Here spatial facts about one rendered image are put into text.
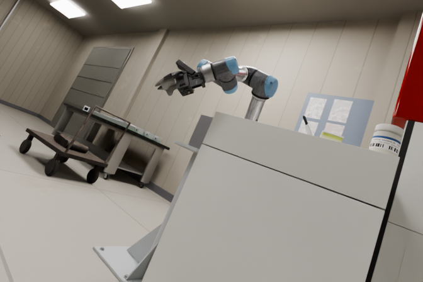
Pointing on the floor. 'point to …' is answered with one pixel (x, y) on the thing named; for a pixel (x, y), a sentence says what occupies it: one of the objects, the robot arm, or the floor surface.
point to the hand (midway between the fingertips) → (158, 85)
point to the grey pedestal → (119, 256)
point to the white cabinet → (262, 228)
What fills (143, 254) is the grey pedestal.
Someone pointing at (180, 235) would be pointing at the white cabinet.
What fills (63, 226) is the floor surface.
